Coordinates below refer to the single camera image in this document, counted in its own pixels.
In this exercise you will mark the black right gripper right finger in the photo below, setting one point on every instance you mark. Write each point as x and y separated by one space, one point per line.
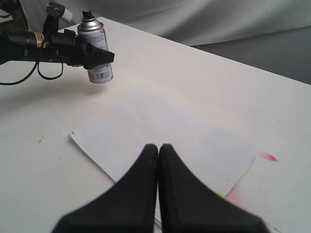
188 206

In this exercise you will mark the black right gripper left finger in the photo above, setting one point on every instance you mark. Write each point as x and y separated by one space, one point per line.
127 207

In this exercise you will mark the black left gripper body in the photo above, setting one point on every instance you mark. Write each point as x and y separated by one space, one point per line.
66 46

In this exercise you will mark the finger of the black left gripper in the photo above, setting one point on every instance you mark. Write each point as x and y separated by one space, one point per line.
94 56

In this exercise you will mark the white spray paint can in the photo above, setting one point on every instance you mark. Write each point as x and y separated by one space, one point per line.
91 31

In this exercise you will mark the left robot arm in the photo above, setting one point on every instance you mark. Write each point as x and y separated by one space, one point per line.
27 46

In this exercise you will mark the stack of white paper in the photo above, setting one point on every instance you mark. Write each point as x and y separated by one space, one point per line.
217 158

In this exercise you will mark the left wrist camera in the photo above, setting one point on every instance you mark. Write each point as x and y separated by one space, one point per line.
55 12

